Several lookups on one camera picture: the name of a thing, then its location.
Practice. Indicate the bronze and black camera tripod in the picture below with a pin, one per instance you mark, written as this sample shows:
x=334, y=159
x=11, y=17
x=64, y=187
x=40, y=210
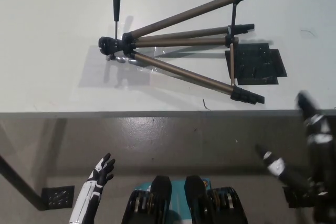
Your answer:
x=113, y=45

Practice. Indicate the black perforated foot plate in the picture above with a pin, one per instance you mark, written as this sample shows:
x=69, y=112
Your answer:
x=59, y=196

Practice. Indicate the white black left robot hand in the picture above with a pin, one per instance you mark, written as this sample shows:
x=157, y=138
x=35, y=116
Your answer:
x=89, y=195

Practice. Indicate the black floor plate on table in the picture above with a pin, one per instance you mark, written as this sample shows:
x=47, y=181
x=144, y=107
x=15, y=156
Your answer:
x=257, y=64

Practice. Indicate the grey table leg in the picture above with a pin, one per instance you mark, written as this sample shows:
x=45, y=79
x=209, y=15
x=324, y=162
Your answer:
x=51, y=155

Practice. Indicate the dark metal table brace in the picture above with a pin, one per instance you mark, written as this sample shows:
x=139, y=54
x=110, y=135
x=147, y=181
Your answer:
x=21, y=182

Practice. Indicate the clear glossy tape sheet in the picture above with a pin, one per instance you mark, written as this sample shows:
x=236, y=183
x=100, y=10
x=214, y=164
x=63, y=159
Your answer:
x=105, y=74

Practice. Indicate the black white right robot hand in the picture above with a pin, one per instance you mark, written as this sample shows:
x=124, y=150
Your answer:
x=320, y=161

